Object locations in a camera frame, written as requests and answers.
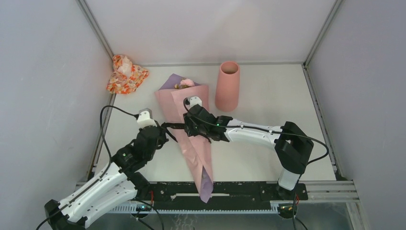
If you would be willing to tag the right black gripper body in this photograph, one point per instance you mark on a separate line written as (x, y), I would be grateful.
(192, 130)

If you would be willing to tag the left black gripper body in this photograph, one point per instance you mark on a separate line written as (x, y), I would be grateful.
(161, 140)

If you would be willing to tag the black printed ribbon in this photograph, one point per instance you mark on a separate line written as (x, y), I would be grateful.
(175, 126)

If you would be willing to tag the pink paper flower bouquet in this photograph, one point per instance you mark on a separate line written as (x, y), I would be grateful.
(196, 150)

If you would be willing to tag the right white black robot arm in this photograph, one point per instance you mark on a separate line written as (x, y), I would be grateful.
(290, 143)

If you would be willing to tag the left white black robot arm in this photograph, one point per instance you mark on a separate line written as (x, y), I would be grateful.
(119, 181)

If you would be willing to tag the pink cylindrical vase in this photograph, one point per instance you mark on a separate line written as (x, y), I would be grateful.
(227, 87)

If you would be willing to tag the orange floral crumpled cloth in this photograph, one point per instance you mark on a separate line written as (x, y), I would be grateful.
(126, 76)

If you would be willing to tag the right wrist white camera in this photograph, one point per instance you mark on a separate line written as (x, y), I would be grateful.
(194, 100)

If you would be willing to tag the wrist white camera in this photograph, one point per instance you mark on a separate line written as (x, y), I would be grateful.
(194, 100)
(145, 119)

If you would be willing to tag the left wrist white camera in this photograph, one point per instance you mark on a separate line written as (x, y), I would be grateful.
(145, 119)

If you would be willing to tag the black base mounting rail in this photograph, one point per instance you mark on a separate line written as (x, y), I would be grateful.
(220, 196)

